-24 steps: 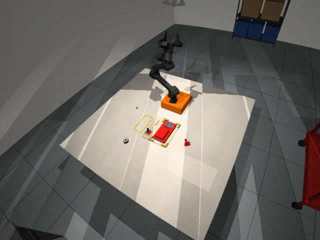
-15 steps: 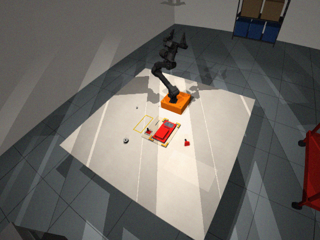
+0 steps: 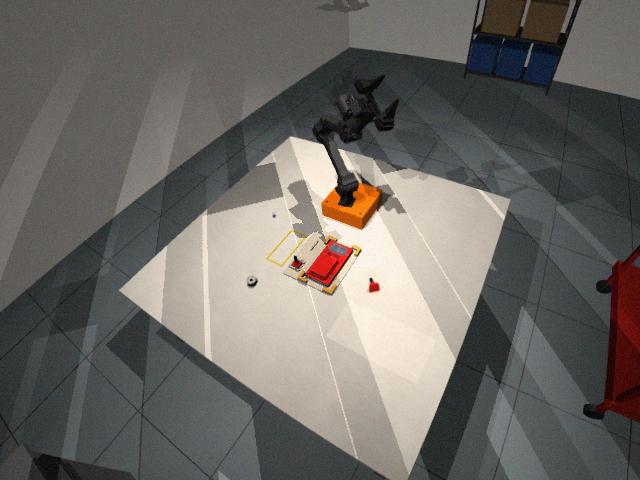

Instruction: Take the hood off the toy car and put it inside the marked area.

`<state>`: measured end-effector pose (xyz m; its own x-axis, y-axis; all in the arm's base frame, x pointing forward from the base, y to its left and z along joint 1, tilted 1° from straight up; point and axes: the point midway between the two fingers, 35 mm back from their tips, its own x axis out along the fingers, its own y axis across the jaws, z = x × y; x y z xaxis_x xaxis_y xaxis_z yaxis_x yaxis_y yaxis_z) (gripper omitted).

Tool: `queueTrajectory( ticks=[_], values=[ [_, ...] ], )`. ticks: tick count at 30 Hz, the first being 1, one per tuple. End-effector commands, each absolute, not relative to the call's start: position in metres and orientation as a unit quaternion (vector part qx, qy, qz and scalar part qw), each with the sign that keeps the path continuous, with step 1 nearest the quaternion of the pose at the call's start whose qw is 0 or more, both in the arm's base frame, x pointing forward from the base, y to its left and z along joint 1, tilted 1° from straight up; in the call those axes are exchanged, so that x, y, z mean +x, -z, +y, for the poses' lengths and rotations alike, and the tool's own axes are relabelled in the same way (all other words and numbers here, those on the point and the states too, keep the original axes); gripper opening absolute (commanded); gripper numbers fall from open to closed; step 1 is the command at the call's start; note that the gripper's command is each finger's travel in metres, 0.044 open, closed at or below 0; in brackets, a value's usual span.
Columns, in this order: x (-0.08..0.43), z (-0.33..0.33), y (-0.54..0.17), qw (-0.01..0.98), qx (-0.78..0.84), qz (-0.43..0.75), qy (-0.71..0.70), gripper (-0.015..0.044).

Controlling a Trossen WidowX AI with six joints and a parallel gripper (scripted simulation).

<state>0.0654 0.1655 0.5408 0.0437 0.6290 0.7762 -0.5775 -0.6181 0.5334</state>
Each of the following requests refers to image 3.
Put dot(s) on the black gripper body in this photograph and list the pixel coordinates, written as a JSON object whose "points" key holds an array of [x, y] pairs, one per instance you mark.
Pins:
{"points": [[372, 107]]}

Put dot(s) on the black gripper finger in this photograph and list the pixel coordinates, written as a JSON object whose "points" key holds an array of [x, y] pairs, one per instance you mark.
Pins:
{"points": [[388, 115], [372, 84]]}

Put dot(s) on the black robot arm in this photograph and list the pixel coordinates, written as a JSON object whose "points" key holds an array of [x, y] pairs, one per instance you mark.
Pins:
{"points": [[349, 130]]}

